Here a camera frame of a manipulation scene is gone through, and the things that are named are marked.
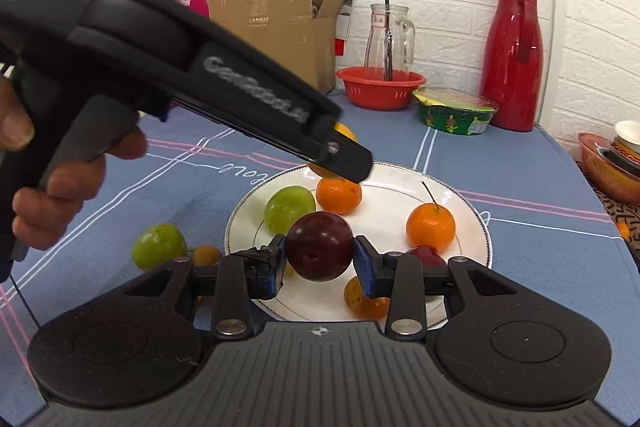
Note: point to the person's left hand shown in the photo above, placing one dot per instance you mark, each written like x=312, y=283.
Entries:
x=42, y=216

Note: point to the yellow orange small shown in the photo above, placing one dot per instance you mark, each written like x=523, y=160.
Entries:
x=345, y=130

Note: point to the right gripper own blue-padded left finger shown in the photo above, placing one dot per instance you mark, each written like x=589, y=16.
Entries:
x=244, y=276

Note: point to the large orange with stem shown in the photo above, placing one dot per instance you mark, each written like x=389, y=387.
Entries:
x=431, y=224

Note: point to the glass pitcher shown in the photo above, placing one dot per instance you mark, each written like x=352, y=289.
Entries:
x=390, y=46

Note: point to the orange woven bowl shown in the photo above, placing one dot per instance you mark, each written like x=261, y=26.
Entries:
x=606, y=171

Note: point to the green apple round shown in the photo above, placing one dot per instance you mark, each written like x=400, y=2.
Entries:
x=286, y=206

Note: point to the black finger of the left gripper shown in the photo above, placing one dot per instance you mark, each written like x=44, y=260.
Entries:
x=340, y=156

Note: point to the dark red plum large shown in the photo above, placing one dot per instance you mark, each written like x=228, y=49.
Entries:
x=428, y=256

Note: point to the green mango-shaped fruit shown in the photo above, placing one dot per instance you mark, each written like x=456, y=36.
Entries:
x=157, y=245

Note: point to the green instant noodle bowl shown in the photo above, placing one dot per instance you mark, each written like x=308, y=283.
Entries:
x=454, y=111

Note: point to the red-yellow plum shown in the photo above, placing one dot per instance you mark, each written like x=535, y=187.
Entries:
x=362, y=307

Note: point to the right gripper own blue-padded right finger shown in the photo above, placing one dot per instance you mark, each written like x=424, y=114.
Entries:
x=398, y=277

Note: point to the cardboard box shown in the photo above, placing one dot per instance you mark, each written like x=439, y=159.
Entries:
x=298, y=34

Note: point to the white ceramic plate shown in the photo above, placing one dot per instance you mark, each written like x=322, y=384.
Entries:
x=388, y=197

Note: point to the red plastic basket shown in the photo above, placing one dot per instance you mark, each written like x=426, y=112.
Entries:
x=366, y=88

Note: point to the orange mandarin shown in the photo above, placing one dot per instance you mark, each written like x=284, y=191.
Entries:
x=338, y=195
x=206, y=255

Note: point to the red thermos jug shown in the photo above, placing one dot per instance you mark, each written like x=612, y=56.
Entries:
x=512, y=66

